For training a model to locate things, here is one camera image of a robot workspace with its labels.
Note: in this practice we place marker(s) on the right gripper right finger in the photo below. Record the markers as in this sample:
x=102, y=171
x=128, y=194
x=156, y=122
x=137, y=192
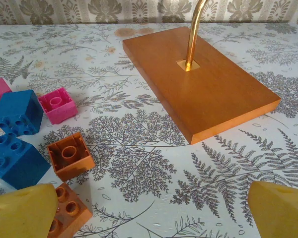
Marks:
x=280, y=213

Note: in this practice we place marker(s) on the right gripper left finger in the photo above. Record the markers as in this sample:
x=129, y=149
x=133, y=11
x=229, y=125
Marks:
x=22, y=213

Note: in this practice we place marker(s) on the orange lego brick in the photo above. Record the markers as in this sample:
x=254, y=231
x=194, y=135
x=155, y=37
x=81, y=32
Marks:
x=72, y=210
x=74, y=168

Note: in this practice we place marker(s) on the blue lego brick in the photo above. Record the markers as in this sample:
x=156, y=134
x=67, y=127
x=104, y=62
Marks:
x=17, y=109
x=22, y=166

